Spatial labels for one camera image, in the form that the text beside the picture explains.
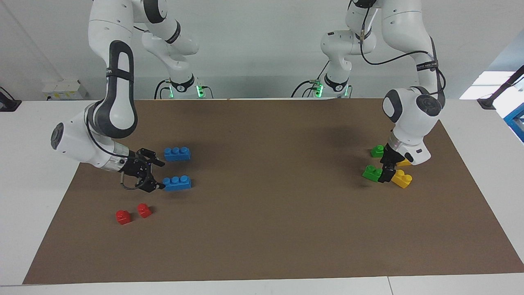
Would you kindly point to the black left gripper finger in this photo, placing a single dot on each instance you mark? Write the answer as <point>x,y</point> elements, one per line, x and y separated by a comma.
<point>387,174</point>
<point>385,155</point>

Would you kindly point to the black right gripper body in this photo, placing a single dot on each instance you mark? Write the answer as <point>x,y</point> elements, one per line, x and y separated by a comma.
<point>136,168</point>

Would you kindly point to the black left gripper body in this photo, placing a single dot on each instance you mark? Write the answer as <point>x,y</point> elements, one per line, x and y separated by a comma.
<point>397,155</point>

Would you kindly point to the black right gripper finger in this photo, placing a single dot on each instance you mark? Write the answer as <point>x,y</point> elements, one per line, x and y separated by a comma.
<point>153,186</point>
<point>152,157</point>

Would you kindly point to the green two-stud brick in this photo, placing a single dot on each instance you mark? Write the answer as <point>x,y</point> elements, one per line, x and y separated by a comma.
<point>376,152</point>
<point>371,173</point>

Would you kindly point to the blue three-stud brick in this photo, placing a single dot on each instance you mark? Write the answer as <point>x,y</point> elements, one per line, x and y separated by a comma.
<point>177,154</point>
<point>178,184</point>

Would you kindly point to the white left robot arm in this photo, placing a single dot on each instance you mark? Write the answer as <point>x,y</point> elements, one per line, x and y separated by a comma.
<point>405,24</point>

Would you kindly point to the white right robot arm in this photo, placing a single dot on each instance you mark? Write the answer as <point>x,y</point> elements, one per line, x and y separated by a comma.
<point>110,24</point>

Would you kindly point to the yellow two-stud brick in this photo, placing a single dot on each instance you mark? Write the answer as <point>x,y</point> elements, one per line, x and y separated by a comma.
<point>403,179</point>
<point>404,163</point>

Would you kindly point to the red one-stud brick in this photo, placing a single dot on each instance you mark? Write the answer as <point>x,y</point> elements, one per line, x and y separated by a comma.
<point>123,218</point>
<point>144,211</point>

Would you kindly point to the black clamp stand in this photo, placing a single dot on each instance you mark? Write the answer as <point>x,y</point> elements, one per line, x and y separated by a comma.
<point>489,102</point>

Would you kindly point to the brown table mat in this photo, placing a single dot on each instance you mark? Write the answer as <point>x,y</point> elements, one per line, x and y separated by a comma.
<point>270,213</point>

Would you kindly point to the black table clamp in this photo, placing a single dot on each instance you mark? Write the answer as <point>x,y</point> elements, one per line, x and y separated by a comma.
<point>8,104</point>

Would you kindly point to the white wall socket box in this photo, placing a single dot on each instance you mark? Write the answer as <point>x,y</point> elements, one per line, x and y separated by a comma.
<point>61,88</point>

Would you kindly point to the blue frame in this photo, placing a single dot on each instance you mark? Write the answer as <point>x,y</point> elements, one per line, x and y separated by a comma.
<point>516,121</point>

